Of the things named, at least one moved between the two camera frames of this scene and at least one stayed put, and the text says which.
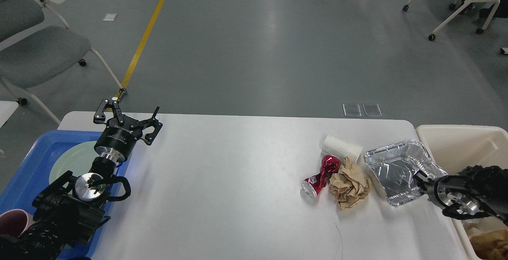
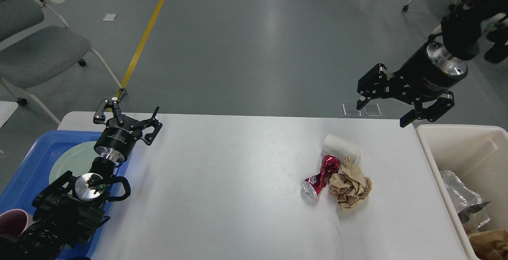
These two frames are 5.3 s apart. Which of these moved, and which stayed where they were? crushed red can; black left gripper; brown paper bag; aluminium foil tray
Moved: aluminium foil tray
Stayed: crushed red can; brown paper bag; black left gripper
